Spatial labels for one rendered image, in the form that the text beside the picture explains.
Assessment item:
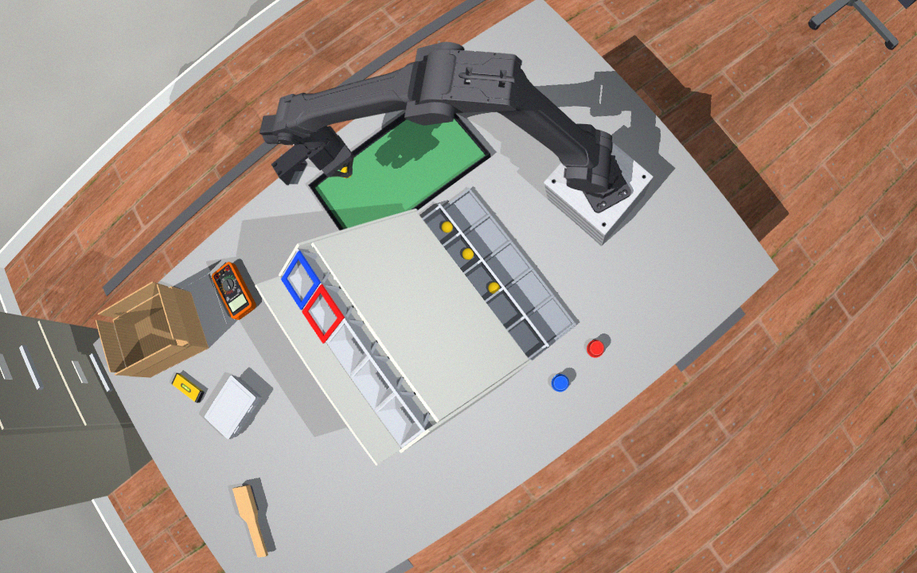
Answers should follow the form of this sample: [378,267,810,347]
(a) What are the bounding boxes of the red plug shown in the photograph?
[587,340,604,357]

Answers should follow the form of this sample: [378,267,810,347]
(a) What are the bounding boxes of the green tray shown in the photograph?
[309,113,491,231]

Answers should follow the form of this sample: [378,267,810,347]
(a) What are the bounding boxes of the yellow spirit level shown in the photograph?
[171,373,205,403]

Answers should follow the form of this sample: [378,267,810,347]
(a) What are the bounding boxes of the red square frame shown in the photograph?
[302,284,345,344]

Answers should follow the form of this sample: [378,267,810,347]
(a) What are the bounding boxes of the open brown cardboard box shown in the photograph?
[96,282,209,378]

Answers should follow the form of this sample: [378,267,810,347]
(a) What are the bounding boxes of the blue square funnel rim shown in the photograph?
[281,251,321,310]

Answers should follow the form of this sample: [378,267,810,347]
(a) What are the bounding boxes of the orange digital multimeter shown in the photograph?
[212,262,256,320]

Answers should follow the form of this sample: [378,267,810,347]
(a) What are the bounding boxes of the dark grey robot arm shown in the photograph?
[259,42,631,213]

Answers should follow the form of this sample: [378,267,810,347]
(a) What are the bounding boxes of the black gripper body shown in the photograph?
[307,126,353,177]

